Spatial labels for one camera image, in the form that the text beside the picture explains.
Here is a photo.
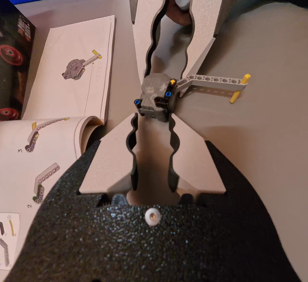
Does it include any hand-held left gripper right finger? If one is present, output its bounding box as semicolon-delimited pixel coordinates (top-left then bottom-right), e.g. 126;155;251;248
168;114;227;195

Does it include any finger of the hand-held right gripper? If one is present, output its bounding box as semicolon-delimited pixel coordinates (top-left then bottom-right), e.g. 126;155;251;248
128;0;169;84
179;0;248;97

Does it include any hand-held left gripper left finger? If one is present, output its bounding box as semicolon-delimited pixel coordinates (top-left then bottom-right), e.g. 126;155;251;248
79;112;139;195

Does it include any grey toy brick assembly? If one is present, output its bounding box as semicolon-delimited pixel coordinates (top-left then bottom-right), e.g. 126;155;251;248
134;73;251;122

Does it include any white instruction booklet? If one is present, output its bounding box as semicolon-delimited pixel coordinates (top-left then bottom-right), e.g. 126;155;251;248
0;15;116;273

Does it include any person's right hand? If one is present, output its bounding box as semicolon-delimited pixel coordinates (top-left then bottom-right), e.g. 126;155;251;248
166;0;193;27

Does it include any black toy set box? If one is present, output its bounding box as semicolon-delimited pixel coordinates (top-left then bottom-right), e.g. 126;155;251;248
0;0;36;121

